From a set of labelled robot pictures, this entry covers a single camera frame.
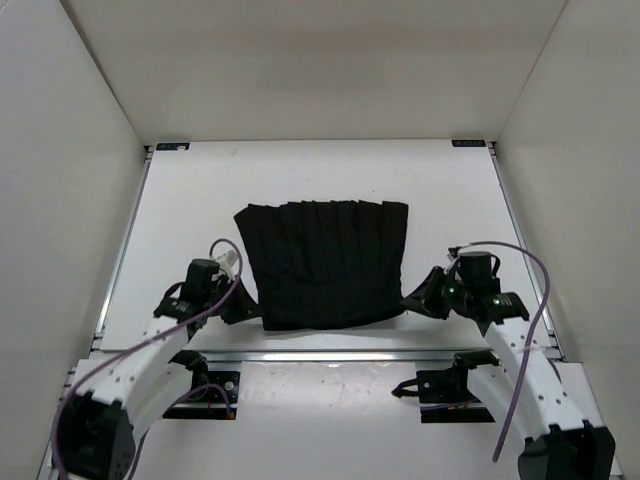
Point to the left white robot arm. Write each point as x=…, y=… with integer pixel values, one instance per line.
x=101, y=424

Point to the black pleated skirt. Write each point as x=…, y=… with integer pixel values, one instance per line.
x=325, y=265

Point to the right blue corner label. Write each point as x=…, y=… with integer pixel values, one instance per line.
x=468, y=143

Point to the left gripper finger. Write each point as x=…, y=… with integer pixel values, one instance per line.
x=247, y=300
x=232, y=315

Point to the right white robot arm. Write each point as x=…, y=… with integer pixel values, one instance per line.
x=513, y=379

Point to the front aluminium table rail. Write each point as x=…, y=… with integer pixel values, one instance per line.
x=318, y=356

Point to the blue corner label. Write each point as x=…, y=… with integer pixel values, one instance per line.
x=468, y=143
x=172, y=146

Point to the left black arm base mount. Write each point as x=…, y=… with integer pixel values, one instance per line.
x=214, y=391

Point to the aluminium table rail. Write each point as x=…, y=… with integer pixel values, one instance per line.
x=121, y=253
x=318, y=356

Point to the left aluminium table rail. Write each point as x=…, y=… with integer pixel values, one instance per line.
x=121, y=253

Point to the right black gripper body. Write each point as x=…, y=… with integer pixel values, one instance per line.
x=456, y=293

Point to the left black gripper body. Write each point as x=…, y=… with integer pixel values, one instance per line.
x=215, y=293

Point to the left blue corner label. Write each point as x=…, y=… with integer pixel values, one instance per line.
x=172, y=146

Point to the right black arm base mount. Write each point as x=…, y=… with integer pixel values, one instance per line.
x=444, y=396

